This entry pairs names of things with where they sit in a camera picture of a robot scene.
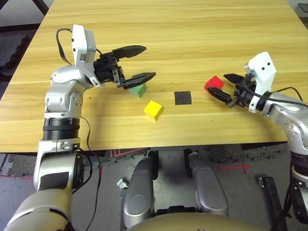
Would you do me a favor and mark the silver left robot leg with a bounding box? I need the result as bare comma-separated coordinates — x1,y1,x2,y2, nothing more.
122,150,159,229

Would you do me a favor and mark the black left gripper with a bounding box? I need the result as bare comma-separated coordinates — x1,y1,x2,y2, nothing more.
93,44,156,90

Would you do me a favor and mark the black robot pelvis block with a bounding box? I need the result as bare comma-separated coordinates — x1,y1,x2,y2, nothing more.
155,205,198,216

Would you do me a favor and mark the small metal bracket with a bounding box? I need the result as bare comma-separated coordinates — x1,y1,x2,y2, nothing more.
116,178,128,190

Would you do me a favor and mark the silver robot leg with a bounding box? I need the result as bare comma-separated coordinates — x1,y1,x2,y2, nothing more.
122,150,159,229
184,148,229,217

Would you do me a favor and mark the red wooden block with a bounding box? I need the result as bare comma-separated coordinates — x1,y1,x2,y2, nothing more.
204,76,225,93

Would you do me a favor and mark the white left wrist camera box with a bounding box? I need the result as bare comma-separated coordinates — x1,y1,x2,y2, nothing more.
71,24,106,89

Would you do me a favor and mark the yellow wooden block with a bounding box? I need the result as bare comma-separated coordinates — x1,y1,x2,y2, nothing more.
143,100,164,123

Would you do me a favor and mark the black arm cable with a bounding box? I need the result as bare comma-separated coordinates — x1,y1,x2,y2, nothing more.
55,28,103,231
243,79,308,231

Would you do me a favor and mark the silver right robot leg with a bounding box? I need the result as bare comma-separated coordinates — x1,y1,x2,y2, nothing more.
184,148,229,217

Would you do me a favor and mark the speckled foam mat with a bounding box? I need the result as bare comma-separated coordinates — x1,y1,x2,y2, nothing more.
7,154,40,176
208,143,287,164

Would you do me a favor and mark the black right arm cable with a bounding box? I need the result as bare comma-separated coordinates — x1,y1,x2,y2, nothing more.
243,79,308,231

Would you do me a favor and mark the red tape cross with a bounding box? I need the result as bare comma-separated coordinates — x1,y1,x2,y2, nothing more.
218,161,253,174

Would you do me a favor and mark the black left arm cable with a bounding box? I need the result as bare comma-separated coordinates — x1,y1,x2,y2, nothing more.
55,28,103,231

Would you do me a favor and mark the dark foam floor mat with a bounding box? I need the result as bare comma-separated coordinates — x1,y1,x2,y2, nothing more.
0,35,29,75

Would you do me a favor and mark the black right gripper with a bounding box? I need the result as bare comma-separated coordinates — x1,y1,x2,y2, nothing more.
207,73,257,109

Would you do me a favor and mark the green wooden block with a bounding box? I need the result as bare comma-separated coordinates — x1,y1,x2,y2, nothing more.
128,83,147,99

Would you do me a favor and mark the black square marker pad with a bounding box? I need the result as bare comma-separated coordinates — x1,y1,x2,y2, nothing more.
174,90,193,106

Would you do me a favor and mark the black diagonal metal bar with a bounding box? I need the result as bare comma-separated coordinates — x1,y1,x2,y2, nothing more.
33,0,50,16

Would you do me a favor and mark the beige robot torso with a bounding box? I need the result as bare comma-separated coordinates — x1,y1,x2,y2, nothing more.
125,213,272,231

